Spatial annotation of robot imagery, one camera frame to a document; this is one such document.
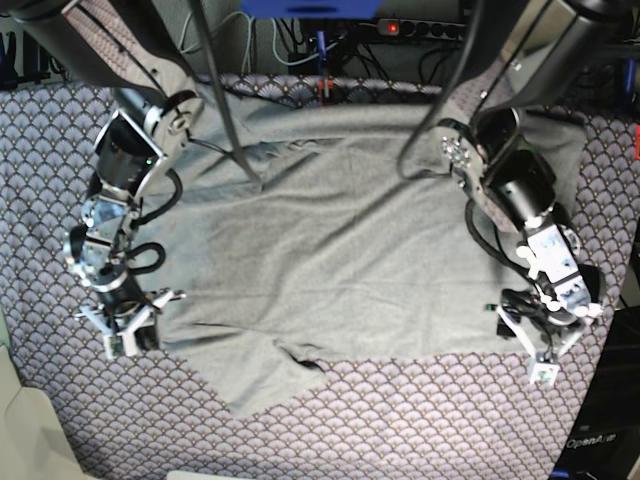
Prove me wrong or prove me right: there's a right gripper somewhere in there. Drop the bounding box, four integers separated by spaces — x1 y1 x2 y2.
75 288 187 358

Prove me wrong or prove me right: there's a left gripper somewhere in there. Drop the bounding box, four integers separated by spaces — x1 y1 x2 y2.
484 289 603 384

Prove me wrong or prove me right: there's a grey T-shirt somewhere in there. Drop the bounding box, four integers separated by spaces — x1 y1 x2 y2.
119 84 587 419

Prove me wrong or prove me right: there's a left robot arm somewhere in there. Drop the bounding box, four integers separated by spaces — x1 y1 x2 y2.
437 1 633 384

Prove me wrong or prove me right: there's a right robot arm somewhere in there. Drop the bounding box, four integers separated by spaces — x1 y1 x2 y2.
1 1 203 359

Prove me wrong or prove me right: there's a fan-patterned tablecloth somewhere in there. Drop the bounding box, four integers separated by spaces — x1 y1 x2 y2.
1 84 615 479

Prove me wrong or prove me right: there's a black OpenArm box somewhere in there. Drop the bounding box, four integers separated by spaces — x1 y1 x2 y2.
550 307 639 479

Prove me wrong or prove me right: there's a beige chair at corner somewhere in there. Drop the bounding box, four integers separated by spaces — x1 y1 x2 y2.
1 322 89 479

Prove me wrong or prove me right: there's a red clamp pad right edge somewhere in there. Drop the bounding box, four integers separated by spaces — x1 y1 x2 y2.
634 124 640 160

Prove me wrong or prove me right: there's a blue clamp at right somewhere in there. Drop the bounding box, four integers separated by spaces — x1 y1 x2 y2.
620 58 639 103

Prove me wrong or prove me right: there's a blue clamp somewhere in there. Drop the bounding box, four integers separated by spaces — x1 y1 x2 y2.
1 32 51 91
620 58 639 103

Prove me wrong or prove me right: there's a blue clamp at left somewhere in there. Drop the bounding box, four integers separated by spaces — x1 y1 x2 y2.
1 32 51 91

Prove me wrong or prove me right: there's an orange-tipped table clamp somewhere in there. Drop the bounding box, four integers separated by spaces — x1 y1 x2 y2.
316 30 333 105

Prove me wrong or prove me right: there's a black power strip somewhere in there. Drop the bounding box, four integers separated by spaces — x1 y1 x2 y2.
376 18 465 41

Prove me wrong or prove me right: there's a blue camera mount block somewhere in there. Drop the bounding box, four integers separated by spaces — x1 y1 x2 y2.
240 0 380 19

